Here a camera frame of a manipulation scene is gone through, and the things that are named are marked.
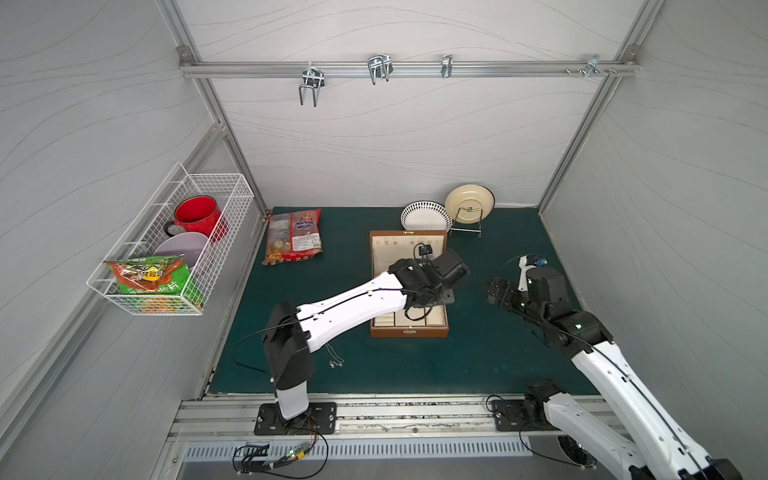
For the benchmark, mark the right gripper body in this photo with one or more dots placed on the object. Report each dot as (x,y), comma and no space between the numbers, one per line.
(504,293)

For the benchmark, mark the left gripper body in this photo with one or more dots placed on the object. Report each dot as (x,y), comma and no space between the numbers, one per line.
(424,291)

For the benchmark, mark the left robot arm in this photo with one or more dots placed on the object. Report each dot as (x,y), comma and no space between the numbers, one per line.
(294,333)

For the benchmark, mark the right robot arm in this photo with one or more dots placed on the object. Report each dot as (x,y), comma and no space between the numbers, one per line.
(655,446)

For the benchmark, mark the white patterned bowl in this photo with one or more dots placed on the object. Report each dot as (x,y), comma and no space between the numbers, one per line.
(425,215)

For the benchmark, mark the cream plate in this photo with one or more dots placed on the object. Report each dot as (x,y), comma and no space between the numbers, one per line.
(470,195)

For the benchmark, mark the red snack bag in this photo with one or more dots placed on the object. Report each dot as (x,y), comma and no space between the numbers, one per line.
(293,237)

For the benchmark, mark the looped metal hook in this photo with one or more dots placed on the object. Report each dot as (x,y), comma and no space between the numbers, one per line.
(380,67)

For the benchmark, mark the small metal hook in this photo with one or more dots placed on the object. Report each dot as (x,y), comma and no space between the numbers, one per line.
(446,66)

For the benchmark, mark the double metal hook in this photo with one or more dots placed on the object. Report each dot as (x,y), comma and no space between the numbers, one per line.
(313,80)

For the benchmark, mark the red mug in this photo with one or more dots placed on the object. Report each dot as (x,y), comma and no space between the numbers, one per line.
(199,214)

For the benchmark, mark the grey plate in basket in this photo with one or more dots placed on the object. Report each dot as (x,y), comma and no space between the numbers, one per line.
(188,245)

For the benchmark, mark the green snack bag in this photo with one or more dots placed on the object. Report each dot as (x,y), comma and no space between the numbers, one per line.
(156,285)

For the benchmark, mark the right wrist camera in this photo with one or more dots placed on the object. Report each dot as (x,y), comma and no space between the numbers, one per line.
(526,263)

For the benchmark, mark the wire plate stand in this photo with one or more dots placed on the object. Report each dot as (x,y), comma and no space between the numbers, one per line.
(468,220)

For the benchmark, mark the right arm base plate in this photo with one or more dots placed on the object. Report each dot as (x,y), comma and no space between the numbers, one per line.
(516,415)

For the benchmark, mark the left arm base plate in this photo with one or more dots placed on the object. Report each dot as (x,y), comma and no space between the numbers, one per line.
(319,418)

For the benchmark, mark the metal hook bracket right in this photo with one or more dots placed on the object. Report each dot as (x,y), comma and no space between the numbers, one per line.
(592,68)

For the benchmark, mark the white wire basket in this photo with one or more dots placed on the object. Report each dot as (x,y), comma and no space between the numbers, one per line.
(145,233)

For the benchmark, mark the front aluminium rail frame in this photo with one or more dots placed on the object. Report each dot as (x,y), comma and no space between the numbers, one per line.
(233,417)

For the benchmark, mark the horizontal aluminium rail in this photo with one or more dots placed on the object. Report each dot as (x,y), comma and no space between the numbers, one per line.
(402,69)

